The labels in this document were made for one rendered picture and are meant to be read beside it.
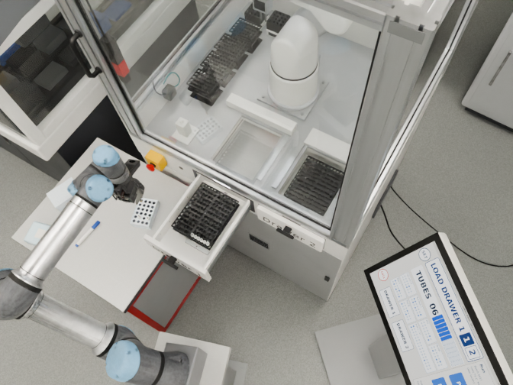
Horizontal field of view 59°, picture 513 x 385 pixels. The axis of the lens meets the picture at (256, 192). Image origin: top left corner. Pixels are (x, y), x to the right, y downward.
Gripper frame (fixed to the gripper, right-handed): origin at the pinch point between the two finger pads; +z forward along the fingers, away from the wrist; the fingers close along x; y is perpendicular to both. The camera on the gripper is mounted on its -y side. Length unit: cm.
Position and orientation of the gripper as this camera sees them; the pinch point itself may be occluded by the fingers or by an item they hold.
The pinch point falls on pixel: (138, 194)
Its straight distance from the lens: 180.4
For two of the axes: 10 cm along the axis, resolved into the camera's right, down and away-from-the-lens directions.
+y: -2.1, 8.9, -4.1
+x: 9.8, 1.6, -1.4
